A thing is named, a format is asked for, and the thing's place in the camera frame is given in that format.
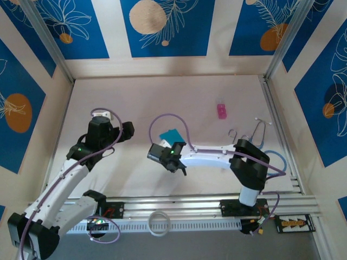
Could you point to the blue square paper sheet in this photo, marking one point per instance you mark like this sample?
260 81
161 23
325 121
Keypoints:
172 135

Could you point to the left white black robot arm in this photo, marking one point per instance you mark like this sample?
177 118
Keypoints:
51 200

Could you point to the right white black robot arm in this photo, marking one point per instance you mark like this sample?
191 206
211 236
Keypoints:
249 165

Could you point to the pink plastic bottle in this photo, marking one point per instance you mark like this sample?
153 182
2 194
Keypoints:
221 109

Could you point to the green-lit control board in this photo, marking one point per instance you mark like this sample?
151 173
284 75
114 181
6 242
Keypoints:
97 222

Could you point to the blue tube stethoscope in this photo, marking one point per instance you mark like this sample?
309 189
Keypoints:
283 162

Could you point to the black panel with orange arrows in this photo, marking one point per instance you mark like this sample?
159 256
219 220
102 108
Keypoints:
295 223

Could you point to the long aluminium base rail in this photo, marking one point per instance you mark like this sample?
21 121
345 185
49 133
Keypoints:
176 204

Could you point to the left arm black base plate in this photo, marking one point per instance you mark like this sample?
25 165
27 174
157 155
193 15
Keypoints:
116 210

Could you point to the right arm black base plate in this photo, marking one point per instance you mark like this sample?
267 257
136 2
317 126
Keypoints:
230 208

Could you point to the aluminium frame post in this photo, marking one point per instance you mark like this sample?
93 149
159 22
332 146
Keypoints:
287 40
48 43

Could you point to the aluminium side rail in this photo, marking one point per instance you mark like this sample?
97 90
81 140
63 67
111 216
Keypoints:
273 108

